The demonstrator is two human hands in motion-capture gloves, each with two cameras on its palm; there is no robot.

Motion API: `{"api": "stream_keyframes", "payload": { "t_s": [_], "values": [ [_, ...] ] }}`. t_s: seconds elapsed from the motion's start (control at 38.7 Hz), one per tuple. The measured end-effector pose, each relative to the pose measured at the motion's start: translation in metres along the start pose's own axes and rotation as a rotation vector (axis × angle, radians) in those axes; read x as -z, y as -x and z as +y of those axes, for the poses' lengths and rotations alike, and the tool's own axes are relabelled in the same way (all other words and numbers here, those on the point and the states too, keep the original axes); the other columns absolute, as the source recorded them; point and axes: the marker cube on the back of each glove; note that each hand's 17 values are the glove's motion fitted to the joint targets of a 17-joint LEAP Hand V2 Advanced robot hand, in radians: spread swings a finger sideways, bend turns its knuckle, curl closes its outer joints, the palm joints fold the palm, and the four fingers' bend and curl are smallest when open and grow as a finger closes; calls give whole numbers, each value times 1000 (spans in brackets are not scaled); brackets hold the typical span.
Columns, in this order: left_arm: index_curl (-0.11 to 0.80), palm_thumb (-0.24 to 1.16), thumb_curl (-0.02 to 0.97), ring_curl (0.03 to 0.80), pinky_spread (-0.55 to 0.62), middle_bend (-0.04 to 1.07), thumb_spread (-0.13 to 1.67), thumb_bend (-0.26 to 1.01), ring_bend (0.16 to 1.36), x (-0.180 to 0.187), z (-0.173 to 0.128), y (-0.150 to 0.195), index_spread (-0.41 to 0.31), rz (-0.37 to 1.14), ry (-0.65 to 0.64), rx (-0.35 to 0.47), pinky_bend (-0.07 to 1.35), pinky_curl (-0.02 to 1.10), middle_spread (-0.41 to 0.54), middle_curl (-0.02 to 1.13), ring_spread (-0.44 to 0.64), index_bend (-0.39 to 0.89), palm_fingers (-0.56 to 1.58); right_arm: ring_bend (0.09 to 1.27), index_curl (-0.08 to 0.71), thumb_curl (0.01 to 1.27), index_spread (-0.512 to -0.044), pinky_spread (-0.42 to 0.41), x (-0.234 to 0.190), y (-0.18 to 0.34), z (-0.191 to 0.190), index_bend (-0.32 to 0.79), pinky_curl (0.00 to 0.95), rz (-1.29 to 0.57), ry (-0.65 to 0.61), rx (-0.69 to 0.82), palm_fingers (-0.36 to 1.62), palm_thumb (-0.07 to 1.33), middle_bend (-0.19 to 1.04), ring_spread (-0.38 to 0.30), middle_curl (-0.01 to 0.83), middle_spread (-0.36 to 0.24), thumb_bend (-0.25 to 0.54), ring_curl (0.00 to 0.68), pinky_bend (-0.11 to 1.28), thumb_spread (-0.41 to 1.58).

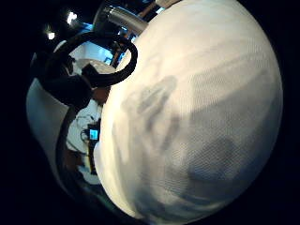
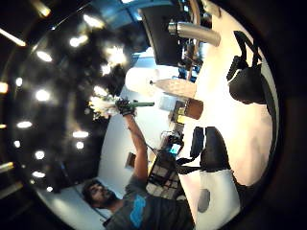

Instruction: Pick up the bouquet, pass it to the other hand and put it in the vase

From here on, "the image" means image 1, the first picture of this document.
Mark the white woven cloth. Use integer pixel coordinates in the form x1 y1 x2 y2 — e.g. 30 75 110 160
93 0 284 225

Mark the black device with blue screen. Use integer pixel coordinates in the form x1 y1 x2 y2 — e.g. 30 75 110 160
86 120 103 176

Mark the silver duct pipe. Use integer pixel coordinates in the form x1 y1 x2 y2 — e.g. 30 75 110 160
102 4 150 36

